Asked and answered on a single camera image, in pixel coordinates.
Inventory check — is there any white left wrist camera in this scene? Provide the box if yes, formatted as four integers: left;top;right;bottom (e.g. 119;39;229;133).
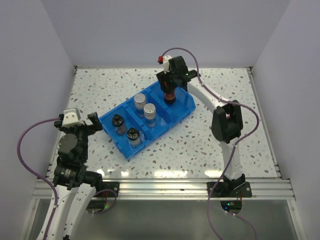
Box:
62;108;85;128

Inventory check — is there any blue three-compartment plastic bin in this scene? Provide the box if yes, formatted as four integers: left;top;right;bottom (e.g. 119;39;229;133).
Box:
99;81;196;159

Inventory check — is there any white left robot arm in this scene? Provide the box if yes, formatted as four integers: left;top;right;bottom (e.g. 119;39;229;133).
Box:
37;110;104;240

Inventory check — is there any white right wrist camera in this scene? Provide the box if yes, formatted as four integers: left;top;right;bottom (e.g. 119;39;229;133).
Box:
157;55;173;74

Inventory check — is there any silver-lid shaker jar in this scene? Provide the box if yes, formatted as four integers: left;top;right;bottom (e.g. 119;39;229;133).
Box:
143;103;156;128

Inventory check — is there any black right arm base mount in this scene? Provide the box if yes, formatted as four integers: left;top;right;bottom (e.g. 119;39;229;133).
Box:
206;181;253;198

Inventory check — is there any black-cap white spice bottle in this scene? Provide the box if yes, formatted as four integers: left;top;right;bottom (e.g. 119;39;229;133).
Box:
126;127;142;148

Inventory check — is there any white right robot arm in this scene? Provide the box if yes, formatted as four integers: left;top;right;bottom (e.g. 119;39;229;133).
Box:
156;55;246;197

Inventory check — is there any aluminium front rail frame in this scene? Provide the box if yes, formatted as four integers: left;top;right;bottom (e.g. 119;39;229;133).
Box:
32;177;296;201

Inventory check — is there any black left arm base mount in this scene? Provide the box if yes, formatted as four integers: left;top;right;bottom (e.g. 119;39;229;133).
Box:
98;181;120;199

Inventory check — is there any black-cap brown spice bottle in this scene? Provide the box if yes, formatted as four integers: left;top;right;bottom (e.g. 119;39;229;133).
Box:
111;114;127;136

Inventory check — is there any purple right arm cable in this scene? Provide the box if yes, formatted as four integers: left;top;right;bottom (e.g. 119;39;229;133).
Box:
159;47;260;240

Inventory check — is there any red-cap dark sauce jar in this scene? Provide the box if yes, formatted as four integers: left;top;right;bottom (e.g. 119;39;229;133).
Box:
164;90;176;105

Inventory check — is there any silver-lid blue-label spice jar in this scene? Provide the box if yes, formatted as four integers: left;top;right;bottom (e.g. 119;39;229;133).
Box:
133;93;146;118

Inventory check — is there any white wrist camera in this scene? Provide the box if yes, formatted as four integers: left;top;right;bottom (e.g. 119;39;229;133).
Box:
62;108;85;128
157;55;173;74

